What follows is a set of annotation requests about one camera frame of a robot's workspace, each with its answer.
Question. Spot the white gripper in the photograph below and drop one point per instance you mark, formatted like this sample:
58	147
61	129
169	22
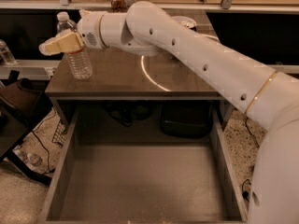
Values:
89	29

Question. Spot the clear plastic water bottle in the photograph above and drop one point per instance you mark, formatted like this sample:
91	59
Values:
78	58

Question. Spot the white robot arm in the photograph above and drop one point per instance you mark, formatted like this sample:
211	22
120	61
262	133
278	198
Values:
269	97

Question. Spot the grey cabinet with drawer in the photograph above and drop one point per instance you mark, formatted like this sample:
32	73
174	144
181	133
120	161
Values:
118	75

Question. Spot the clear bottle at left edge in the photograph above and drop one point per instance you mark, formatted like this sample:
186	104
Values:
6	54

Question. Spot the plastic bottle on floor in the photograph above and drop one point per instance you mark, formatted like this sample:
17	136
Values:
32	160

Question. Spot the grey open top drawer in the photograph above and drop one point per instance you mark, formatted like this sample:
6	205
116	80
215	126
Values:
108	174

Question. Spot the brown snack can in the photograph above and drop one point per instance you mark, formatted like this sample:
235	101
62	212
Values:
118	5

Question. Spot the dark chair at left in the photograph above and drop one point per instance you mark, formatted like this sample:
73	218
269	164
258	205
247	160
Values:
23	106

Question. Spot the white bowl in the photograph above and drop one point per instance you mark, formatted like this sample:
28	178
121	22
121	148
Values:
179	19

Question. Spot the blue soda can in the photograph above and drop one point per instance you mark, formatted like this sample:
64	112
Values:
189	24

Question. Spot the black bag under cabinet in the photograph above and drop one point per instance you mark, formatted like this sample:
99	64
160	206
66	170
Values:
189	119

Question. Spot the wire basket on floor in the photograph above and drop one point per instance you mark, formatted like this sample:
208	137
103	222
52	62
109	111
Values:
59	134

